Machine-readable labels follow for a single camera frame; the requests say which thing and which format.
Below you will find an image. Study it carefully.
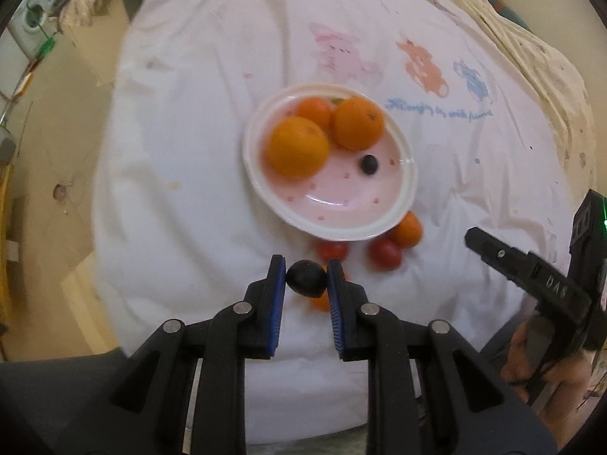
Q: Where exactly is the white cartoon print bedsheet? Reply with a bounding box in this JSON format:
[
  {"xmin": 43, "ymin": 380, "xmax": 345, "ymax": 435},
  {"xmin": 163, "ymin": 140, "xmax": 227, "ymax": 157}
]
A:
[{"xmin": 93, "ymin": 0, "xmax": 579, "ymax": 374}]

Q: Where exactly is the person's hand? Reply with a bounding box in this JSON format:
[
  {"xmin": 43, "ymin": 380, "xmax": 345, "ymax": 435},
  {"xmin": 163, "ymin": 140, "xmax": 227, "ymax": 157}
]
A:
[{"xmin": 500, "ymin": 322, "xmax": 591, "ymax": 449}]

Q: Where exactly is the small tangerine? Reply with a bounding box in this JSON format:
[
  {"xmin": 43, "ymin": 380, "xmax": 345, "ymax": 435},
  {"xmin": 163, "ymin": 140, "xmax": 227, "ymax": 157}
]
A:
[
  {"xmin": 309, "ymin": 263, "xmax": 330, "ymax": 312},
  {"xmin": 388, "ymin": 210, "xmax": 424, "ymax": 249}
]

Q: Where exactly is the red cherry tomato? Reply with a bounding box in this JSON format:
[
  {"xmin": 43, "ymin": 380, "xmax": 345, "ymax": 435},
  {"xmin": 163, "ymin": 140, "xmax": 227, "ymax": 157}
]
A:
[
  {"xmin": 368, "ymin": 237, "xmax": 403, "ymax": 271},
  {"xmin": 316, "ymin": 240, "xmax": 350, "ymax": 262}
]

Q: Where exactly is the white washing machine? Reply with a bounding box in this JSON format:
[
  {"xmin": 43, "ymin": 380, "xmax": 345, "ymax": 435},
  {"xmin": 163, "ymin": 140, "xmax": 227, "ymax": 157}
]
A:
[{"xmin": 8, "ymin": 0, "xmax": 55, "ymax": 60}]

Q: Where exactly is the large orange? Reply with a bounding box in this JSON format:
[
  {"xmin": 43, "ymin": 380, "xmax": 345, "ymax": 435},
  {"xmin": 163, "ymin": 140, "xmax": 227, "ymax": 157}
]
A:
[{"xmin": 264, "ymin": 116, "xmax": 330, "ymax": 180}]

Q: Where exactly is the cream wooden nightstand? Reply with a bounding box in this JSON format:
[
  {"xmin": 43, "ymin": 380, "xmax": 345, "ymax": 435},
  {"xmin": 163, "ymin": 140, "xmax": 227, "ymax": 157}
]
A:
[{"xmin": 59, "ymin": 0, "xmax": 130, "ymax": 85}]

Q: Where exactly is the pink strawberry ceramic plate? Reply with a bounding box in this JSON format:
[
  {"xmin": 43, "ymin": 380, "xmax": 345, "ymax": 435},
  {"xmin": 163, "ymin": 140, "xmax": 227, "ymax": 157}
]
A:
[{"xmin": 242, "ymin": 82, "xmax": 418, "ymax": 242}]

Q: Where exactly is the dark grape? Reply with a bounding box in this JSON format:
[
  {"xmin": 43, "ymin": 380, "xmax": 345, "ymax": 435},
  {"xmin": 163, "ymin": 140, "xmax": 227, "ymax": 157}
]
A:
[
  {"xmin": 286, "ymin": 260, "xmax": 328, "ymax": 299},
  {"xmin": 359, "ymin": 154, "xmax": 380, "ymax": 176}
]

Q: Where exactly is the medium orange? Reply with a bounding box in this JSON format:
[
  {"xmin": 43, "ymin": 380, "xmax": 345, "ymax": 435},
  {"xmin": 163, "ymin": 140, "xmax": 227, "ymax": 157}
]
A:
[{"xmin": 332, "ymin": 97, "xmax": 385, "ymax": 151}]

